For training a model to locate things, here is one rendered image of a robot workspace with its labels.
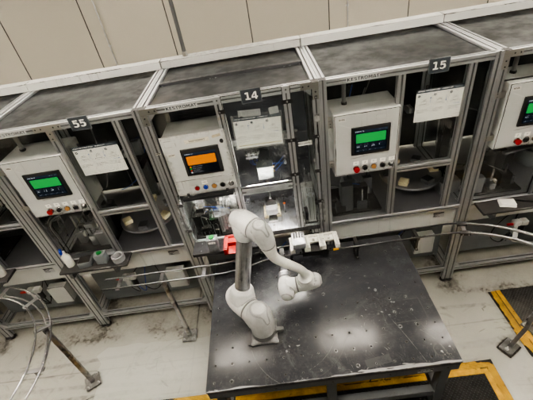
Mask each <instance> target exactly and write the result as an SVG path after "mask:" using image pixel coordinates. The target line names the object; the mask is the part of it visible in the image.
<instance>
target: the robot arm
mask: <svg viewBox="0 0 533 400"><path fill-rule="evenodd" d="M228 221H229V224H230V226H231V227H232V232H233V235H234V237H235V239H236V273H235V283H234V284H233V285H232V286H230V287H229V288H228V290H227V292H226V295H225V297H226V301H227V303H228V305H229V307H230V308H231V309H232V310H233V311H234V312H235V313H236V314H237V315H238V316H239V317H241V318H242V319H243V320H244V321H245V323H246V324H247V325H248V327H249V328H250V329H251V346H252V347H256V346H260V345H265V344H278V343H279V339H278V333H280V332H283V331H284V327H283V326H277V322H278V321H277V319H276V318H274V316H273V314H272V311H271V309H270V307H269V306H268V305H267V304H266V303H265V302H262V301H258V300H257V299H256V298H255V292H254V287H253V286H252V285H251V256H252V241H253V242H254V243H256V244H257V245H258V246H259V248H260V249H261V250H262V251H263V253H264V254H265V255H266V257H267V258H268V259H269V260H270V261H271V262H273V263H275V264H277V265H278V266H281V267H280V268H279V269H278V291H279V294H280V296H281V298H282V300H284V301H290V300H292V299H293V296H294V295H295V294H296V293H297V292H302V291H308V290H313V289H316V288H317V287H319V286H320V285H321V283H322V279H321V275H320V274H319V273H316V272H311V271H310V270H307V269H306V268H305V267H304V266H302V265H300V264H299V263H296V262H293V261H292V260H289V259H287V258H285V257H284V255H285V254H284V249H283V248H280V249H279V250H280V255H279V254H278V253H277V249H276V241H275V238H274V234H273V231H272V229H271V227H270V226H269V225H268V223H267V222H265V221H264V220H262V219H260V218H259V217H258V216H256V215H255V214H253V213H252V212H250V211H248V210H244V209H239V210H233V211H232V212H231V213H230V215H229V218H228ZM290 270H291V271H295V272H297V273H299V274H298V276H296V277H291V274H290Z"/></svg>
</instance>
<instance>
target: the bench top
mask: <svg viewBox="0 0 533 400"><path fill-rule="evenodd" d="M293 261H294V262H296V263H299V264H300V265H302V266H304V267H305V268H306V269H307V270H310V271H311V272H316V273H319V274H320V275H321V279H322V283H321V285H320V286H319V287H317V288H316V289H313V290H308V291H302V292H297V293H296V294H295V295H294V296H293V299H292V300H290V301H284V300H282V298H281V296H280V294H279V291H278V269H279V268H280V267H281V266H278V265H277V264H275V263H273V262H271V261H270V260H268V261H265V262H262V263H258V264H256V265H253V266H251V285H252V286H253V287H254V292H255V298H256V299H257V300H258V301H262V302H265V303H266V304H267V305H268V306H269V307H270V309H271V311H272V314H273V316H274V318H276V319H277V321H278V322H277V326H283V327H284V331H283V332H280V333H278V339H279V343H278V344H265V345H260V346H256V347H252V346H251V329H250V328H249V327H248V325H247V324H246V323H245V321H244V320H243V319H242V318H241V317H239V316H238V315H237V314H236V313H235V312H234V311H233V310H232V309H231V308H230V307H229V305H228V303H227V301H226V297H225V295H226V292H227V290H228V288H229V287H230V286H232V285H233V284H234V283H235V273H236V272H235V271H234V272H231V273H227V274H223V275H215V282H214V292H213V311H212V320H211V331H210V340H209V359H208V369H207V379H206V388H205V393H206V394H207V395H213V394H225V393H232V392H238V391H245V390H258V389H264V388H271V387H283V386H289V385H296V384H302V383H315V382H322V381H328V380H335V379H347V378H354V377H361V376H368V375H380V374H386V373H393V372H399V371H412V370H419V369H425V368H432V367H444V366H450V365H457V364H461V363H463V360H462V357H461V356H460V354H459V352H458V349H457V348H456V346H455V344H454V342H453V340H452V339H451V336H450V334H449V333H448V331H447V328H446V326H445V325H444V323H443V321H442V319H441V317H440V315H439V313H438V311H437V309H436V308H435V305H434V303H433V301H432V300H431V298H430V296H429V293H428V291H427V289H426V287H425V285H424V284H423V282H422V280H421V278H420V276H419V274H418V272H417V270H416V268H415V266H414V264H413V262H412V260H411V258H410V257H409V255H408V253H407V251H406V249H405V247H404V245H403V243H402V241H396V242H390V243H384V244H373V245H367V246H362V247H359V259H356V258H355V254H354V251H353V248H345V249H339V250H335V251H329V253H327V254H321V255H315V256H305V257H303V255H299V256H293ZM414 281H416V283H414ZM388 297H390V299H388ZM356 302H359V303H358V304H357V303H356ZM416 323H419V325H417V324H416ZM215 364H216V367H214V365H215ZM231 380H233V382H232V383H231V382H230V381H231Z"/></svg>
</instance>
